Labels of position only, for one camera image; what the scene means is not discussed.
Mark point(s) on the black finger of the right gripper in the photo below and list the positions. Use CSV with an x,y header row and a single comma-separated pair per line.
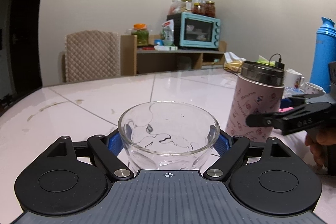
x,y
300,118

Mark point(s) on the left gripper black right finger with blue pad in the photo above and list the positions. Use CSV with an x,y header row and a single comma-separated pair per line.
x,y
231,152

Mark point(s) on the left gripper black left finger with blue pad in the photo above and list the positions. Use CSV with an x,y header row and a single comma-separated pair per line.
x,y
105,150

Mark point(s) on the pink patterned thermos bottle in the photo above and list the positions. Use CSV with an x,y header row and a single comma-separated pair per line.
x,y
258,90

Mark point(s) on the clear glass cup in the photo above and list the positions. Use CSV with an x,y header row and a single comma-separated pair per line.
x,y
168,135

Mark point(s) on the pink bottle cap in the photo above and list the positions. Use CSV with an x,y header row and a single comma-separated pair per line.
x,y
285,109

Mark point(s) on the person's hand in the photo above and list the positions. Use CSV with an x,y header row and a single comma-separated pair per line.
x,y
324,137

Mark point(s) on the white mug with picture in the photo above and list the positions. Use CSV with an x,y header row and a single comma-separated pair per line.
x,y
293,79

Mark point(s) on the blue thermos jug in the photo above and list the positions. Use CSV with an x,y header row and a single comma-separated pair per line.
x,y
324,54

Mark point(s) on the green box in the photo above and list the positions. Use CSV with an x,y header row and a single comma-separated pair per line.
x,y
263,60

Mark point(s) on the yellow tissue pack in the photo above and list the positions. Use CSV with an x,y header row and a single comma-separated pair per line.
x,y
233,63

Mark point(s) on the quilted beige chair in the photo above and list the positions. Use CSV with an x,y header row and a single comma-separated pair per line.
x,y
92,55

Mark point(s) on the wooden shelf unit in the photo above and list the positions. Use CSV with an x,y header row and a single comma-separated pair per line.
x,y
136,61

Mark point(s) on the white flat box on shelf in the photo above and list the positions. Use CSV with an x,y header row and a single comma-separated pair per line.
x,y
165,48

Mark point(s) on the teal toaster oven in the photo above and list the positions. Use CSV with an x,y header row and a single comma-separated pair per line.
x,y
196,31

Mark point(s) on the green jar orange lid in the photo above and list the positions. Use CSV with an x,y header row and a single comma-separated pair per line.
x,y
140,30

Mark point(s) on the snack bag on shelf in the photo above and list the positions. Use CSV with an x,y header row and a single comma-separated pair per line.
x,y
167,33

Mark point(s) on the red jar dark lid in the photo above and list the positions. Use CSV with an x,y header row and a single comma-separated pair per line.
x,y
210,9

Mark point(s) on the jar with yellow lid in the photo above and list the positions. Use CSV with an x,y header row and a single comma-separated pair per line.
x,y
186,5

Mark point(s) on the black charger with cable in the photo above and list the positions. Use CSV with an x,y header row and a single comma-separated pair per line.
x,y
278,63

